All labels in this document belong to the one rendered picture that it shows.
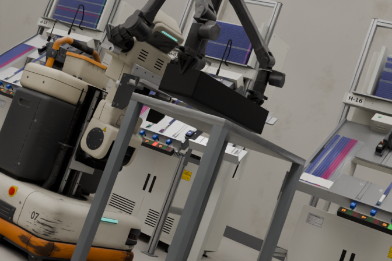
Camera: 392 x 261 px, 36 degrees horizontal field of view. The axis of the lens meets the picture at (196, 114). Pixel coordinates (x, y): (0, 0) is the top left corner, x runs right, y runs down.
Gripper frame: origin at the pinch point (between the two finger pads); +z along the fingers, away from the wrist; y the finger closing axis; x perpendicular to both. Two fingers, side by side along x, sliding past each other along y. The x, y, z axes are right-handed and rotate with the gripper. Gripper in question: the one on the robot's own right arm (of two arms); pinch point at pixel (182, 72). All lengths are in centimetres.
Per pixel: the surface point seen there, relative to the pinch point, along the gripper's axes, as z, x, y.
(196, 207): 45, -30, -5
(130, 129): 27.0, 10.7, -4.8
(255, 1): -97, 100, 174
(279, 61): -66, 88, 212
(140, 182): 54, 127, 153
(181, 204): 57, 89, 156
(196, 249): 78, 54, 137
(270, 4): -96, 88, 175
